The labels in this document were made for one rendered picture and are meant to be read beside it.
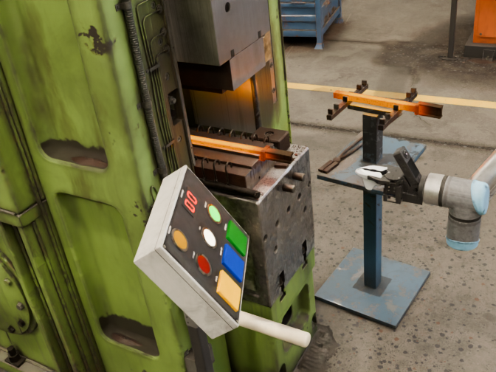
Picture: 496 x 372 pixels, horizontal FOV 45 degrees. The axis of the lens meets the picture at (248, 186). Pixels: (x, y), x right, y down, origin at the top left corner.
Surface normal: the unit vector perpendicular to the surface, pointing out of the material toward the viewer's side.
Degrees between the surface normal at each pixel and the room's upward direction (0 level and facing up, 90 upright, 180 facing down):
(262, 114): 90
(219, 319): 90
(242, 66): 90
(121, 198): 90
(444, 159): 0
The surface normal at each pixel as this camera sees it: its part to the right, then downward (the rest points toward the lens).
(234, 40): 0.87, 0.18
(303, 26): -0.36, 0.53
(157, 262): -0.07, 0.54
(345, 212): -0.11, -0.84
